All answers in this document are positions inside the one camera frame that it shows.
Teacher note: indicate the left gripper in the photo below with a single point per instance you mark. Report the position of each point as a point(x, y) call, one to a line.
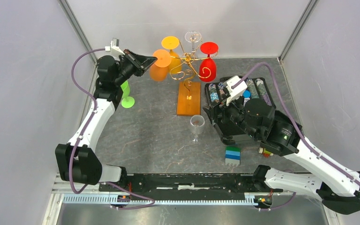
point(144, 62)

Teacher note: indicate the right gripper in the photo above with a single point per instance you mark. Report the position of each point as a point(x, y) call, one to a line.
point(224, 108)

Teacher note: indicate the clear wine glass front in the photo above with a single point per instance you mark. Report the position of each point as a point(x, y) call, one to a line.
point(197, 123)

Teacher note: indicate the clear wine glass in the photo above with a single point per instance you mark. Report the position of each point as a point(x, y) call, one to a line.
point(197, 123)
point(193, 37)

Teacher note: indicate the orange wine glass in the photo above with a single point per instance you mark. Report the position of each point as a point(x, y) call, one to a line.
point(159, 69)

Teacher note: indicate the green wine glass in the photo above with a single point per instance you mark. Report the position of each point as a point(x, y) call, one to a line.
point(127, 100)

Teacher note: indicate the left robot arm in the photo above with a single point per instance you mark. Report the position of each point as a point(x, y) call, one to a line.
point(77, 161)

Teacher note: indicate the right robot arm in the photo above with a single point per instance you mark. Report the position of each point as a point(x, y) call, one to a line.
point(337, 187)

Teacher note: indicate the yellow wine glass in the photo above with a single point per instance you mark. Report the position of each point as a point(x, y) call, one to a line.
point(170, 43)

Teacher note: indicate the red wine glass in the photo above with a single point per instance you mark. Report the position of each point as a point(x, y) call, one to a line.
point(208, 68)

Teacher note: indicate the clear wine glass back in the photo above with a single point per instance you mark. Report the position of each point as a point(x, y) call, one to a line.
point(193, 37)

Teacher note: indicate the black poker chip case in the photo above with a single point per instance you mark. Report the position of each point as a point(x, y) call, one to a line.
point(257, 90)

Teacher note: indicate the blue green toy block stack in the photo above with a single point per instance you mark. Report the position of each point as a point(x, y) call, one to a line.
point(232, 155)

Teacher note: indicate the small colourful toy car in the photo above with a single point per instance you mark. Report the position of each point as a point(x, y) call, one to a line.
point(264, 152)

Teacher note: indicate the gold wire wooden glass rack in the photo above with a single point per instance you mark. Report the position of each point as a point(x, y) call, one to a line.
point(189, 95)

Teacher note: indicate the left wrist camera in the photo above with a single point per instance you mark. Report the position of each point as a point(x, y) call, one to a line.
point(113, 48)

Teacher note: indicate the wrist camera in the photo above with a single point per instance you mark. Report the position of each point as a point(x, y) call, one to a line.
point(113, 48)
point(235, 87)

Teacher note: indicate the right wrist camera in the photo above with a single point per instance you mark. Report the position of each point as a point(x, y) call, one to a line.
point(235, 87)

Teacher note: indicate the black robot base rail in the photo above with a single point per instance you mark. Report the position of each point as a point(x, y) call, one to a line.
point(194, 186)

